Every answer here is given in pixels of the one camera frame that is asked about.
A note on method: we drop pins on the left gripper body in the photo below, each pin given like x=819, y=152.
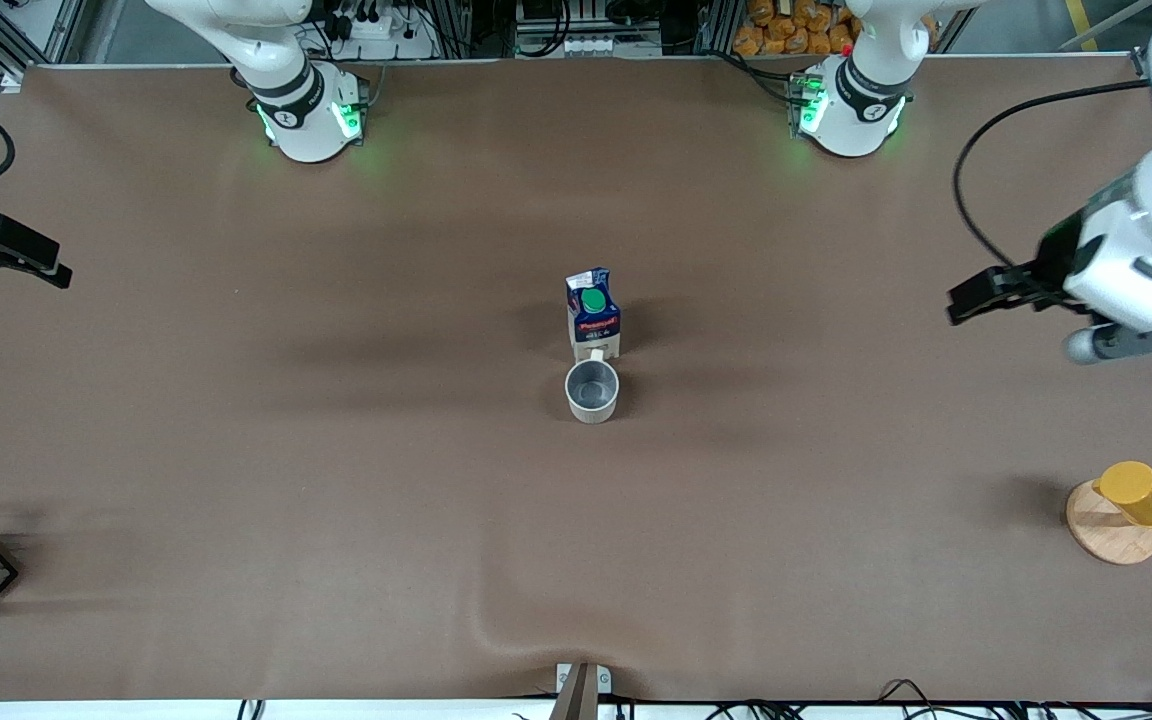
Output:
x=1054, y=255

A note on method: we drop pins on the blue white milk carton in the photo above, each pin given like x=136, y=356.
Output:
x=596, y=315

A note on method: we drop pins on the beige ceramic cup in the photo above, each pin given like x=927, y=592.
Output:
x=593, y=392

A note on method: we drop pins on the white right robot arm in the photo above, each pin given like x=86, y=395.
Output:
x=306, y=120

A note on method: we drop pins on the yellow plastic cup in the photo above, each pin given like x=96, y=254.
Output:
x=1141, y=493

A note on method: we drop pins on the round wooden board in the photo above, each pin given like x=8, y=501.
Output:
x=1111, y=535

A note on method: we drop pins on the orange snack bags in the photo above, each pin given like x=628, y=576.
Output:
x=796, y=28

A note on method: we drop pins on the large white power strip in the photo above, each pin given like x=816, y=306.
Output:
x=381, y=28

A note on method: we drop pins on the small white power strip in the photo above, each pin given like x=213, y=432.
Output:
x=588, y=45

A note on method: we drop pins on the brown table cloth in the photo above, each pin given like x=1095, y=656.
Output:
x=536, y=550

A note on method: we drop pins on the metal table clamp bracket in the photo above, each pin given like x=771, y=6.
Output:
x=581, y=690

